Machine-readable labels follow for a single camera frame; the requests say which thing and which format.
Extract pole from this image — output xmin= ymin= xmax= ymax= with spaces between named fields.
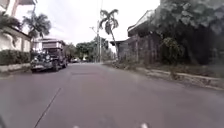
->
xmin=95 ymin=0 xmax=105 ymax=64

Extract group of green trees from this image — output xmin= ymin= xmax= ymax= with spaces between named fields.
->
xmin=64 ymin=35 xmax=115 ymax=63

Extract dark building with sloped roof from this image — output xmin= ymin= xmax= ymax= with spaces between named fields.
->
xmin=109 ymin=9 xmax=165 ymax=65

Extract grey asphalt road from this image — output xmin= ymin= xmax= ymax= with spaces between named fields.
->
xmin=0 ymin=62 xmax=224 ymax=128

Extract tall thin palm tree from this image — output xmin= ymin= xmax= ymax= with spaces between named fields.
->
xmin=99 ymin=8 xmax=120 ymax=62

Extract dark jeep-like vehicle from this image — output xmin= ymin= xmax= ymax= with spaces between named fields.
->
xmin=29 ymin=39 xmax=69 ymax=74

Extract white building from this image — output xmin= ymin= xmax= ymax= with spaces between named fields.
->
xmin=31 ymin=36 xmax=66 ymax=53

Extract grass verge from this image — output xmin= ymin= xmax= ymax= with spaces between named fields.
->
xmin=146 ymin=63 xmax=224 ymax=80

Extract concrete kerb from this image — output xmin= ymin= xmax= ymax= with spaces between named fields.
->
xmin=103 ymin=61 xmax=224 ymax=92

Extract large dark tree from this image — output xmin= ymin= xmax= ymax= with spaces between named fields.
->
xmin=151 ymin=0 xmax=224 ymax=67

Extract green hedge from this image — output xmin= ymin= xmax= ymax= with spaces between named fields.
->
xmin=0 ymin=49 xmax=32 ymax=66

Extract cream building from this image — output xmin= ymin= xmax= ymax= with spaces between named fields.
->
xmin=0 ymin=0 xmax=36 ymax=53

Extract low concrete wall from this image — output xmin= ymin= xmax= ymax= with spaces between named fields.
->
xmin=0 ymin=62 xmax=32 ymax=75

